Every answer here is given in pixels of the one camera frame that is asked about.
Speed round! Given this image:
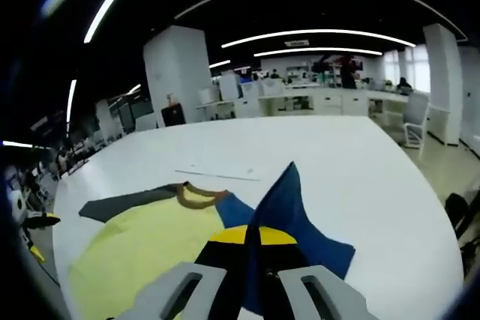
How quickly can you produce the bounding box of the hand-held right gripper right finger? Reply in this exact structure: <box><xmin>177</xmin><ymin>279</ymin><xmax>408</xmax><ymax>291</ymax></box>
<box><xmin>257</xmin><ymin>225</ymin><xmax>380</xmax><ymax>320</ymax></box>

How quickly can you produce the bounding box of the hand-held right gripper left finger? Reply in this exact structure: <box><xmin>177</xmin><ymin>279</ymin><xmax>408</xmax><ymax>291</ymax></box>
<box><xmin>112</xmin><ymin>224</ymin><xmax>251</xmax><ymax>320</ymax></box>

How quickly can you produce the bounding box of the yellow blue grey garment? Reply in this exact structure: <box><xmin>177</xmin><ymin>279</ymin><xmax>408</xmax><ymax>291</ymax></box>
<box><xmin>68</xmin><ymin>161</ymin><xmax>356</xmax><ymax>320</ymax></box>

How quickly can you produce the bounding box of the black cabinet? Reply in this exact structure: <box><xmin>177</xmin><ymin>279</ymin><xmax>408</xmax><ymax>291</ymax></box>
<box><xmin>160</xmin><ymin>104</ymin><xmax>187</xmax><ymax>128</ymax></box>

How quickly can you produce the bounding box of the black office chair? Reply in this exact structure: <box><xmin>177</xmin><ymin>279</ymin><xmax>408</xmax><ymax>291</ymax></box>
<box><xmin>445</xmin><ymin>192</ymin><xmax>480</xmax><ymax>280</ymax></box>

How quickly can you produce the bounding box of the long white counter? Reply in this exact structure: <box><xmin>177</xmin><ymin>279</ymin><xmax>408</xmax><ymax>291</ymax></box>
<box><xmin>194</xmin><ymin>86</ymin><xmax>410</xmax><ymax>119</ymax></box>

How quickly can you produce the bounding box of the white square pillar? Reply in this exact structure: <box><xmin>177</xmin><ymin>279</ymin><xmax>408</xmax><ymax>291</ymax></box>
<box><xmin>142</xmin><ymin>25</ymin><xmax>215</xmax><ymax>128</ymax></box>
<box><xmin>423</xmin><ymin>23</ymin><xmax>468</xmax><ymax>145</ymax></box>

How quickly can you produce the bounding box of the tall white cabinet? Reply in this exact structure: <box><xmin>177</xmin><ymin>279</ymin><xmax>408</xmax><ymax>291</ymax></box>
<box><xmin>219</xmin><ymin>72</ymin><xmax>242</xmax><ymax>102</ymax></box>

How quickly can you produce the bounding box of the white office chair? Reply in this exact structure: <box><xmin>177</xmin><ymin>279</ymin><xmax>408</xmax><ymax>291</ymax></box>
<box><xmin>403</xmin><ymin>91</ymin><xmax>431</xmax><ymax>148</ymax></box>

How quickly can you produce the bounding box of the short ceiling light strip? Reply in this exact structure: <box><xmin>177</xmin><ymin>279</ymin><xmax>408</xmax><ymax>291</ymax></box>
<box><xmin>253</xmin><ymin>46</ymin><xmax>384</xmax><ymax>58</ymax></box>

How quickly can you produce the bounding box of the long ceiling light strip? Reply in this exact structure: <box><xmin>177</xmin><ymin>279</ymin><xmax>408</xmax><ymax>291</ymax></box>
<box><xmin>220</xmin><ymin>28</ymin><xmax>417</xmax><ymax>49</ymax></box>

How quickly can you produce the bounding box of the red blue wall display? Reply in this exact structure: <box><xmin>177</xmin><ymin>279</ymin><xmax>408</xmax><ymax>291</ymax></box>
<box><xmin>310</xmin><ymin>53</ymin><xmax>365</xmax><ymax>73</ymax></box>

